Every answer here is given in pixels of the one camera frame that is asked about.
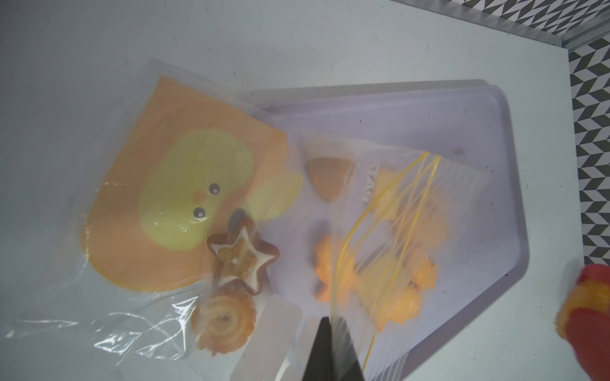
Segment lavender plastic tray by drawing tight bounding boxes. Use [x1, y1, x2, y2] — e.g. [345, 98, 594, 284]
[243, 80, 529, 380]

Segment star shaped iced cookie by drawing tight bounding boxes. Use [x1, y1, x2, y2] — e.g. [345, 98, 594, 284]
[207, 217, 281, 296]

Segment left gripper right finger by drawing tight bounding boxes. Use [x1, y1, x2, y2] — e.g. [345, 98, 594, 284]
[333, 320, 365, 381]

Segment duck print resealable bag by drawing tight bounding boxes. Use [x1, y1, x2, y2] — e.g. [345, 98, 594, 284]
[0, 59, 492, 381]

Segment brown heart cookie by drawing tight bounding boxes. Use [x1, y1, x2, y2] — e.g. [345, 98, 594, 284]
[305, 157, 354, 203]

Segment round swirl butter cookie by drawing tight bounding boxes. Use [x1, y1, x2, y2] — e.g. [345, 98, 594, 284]
[191, 287, 257, 356]

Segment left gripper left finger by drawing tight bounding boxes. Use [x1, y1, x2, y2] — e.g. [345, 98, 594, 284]
[302, 317, 335, 381]

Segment red metal tongs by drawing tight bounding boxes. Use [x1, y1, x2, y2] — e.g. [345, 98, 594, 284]
[555, 264, 609, 380]

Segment orange fish shaped cookie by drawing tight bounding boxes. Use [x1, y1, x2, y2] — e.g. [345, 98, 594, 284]
[338, 253, 438, 332]

